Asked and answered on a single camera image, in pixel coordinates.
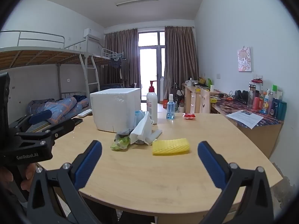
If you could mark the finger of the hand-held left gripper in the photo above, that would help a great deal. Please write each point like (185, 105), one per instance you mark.
(41, 116)
(63, 127)

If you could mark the ceiling tube light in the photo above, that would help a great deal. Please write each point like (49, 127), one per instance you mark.
(137, 1)

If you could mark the wooden desk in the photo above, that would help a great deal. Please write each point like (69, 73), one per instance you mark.
(193, 100)

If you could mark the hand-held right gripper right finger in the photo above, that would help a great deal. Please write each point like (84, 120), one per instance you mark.
(210, 165)

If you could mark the yellow sponge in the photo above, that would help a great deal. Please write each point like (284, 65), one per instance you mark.
(170, 146)

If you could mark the red snack packet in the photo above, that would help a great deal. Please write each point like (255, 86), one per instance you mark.
(189, 116)

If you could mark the white air conditioner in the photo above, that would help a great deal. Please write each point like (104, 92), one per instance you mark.
(93, 33)

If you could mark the black phone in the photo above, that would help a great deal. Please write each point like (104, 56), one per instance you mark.
(78, 120)

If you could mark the white remote control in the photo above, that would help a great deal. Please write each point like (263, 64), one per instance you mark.
(84, 113)

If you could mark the grey sock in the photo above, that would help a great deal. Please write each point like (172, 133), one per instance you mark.
(123, 131)

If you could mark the black bag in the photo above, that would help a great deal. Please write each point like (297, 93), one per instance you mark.
(177, 93)

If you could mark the yellow cloth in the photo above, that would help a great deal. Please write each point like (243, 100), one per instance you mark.
(213, 100)

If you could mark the blue face mask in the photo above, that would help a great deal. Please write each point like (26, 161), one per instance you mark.
(138, 117)

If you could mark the person's left hand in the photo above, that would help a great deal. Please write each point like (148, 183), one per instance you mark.
(29, 176)

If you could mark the green white box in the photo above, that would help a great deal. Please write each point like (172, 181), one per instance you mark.
(276, 91)

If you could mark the green plastic packet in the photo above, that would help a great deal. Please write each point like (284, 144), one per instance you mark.
(120, 143)

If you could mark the yellow cartoon bottle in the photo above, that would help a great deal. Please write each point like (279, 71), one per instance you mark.
(265, 105)

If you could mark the white foam box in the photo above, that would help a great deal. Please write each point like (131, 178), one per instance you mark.
(112, 112)

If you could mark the blue spray bottle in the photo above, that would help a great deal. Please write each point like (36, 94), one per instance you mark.
(170, 112)

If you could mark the teal bottle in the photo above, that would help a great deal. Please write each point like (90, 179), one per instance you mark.
(282, 110)

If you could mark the printed paper sheet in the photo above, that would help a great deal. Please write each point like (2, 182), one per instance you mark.
(245, 119)

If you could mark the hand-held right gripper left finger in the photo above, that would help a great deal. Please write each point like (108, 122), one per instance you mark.
(88, 165)

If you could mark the green bag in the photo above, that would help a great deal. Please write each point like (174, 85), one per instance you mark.
(209, 81)

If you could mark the black headphones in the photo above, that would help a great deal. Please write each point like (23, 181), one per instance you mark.
(240, 95)

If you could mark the glass balcony door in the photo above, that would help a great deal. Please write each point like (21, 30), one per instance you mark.
(149, 70)

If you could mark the white tissue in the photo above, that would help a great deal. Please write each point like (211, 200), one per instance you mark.
(140, 128)

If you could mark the brown curtain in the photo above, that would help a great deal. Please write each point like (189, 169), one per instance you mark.
(130, 56)
(179, 58)

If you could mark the wooden smiley face chair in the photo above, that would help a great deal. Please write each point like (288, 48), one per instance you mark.
(204, 100)

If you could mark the orange plastic bottle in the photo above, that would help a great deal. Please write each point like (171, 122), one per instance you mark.
(165, 104)

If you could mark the metal bunk bed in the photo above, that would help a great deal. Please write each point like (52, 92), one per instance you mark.
(102, 59)
(35, 56)

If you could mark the dark blue bottle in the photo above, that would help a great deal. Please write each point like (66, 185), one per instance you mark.
(274, 108)

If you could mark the white cooking pot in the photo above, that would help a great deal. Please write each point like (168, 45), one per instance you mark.
(191, 82)

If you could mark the white pump bottle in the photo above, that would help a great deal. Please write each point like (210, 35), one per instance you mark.
(151, 107)

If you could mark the hanging dark clothes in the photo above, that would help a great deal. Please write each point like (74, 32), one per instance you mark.
(123, 67)

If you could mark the blue orange quilt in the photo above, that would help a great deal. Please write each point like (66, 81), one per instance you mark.
(60, 109)

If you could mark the yellow bag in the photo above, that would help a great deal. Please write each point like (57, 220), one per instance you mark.
(202, 81)

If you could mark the cartoon wall poster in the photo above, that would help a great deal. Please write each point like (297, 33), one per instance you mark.
(244, 59)

